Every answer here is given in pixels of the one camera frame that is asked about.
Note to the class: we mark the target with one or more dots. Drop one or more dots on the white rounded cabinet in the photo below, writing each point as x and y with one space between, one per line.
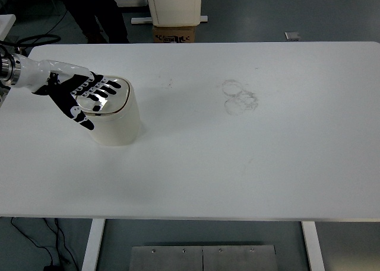
175 4

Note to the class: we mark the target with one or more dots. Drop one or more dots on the brown cardboard box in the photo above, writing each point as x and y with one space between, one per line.
173 34

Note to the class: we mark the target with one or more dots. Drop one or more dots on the white table foot bar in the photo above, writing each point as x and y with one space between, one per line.
141 20

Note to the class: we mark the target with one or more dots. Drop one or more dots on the person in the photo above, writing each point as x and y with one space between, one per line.
95 13

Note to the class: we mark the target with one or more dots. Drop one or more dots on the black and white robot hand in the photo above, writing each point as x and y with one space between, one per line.
59 87

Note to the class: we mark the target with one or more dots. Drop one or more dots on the white side table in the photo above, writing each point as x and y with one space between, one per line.
6 23

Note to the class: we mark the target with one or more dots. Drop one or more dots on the black power adapter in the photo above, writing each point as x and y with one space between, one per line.
51 267

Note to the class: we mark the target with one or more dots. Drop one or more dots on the cream lidded trash bin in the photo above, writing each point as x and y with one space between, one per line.
118 125

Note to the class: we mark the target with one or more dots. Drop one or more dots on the white table leg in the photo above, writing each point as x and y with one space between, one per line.
93 244
313 247

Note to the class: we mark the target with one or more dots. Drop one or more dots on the small grey floor plate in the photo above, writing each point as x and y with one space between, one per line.
293 36

